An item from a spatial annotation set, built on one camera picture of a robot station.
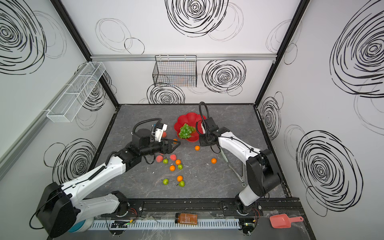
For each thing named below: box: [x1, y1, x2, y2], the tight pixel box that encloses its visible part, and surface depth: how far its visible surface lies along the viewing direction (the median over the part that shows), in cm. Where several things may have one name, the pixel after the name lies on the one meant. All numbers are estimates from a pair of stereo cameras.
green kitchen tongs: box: [220, 149, 247, 187], surface depth 84 cm
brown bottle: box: [175, 213, 198, 225], surface depth 69 cm
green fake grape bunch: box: [178, 123, 196, 139], surface depth 99 cm
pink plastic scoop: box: [269, 213, 304, 229], surface depth 71 cm
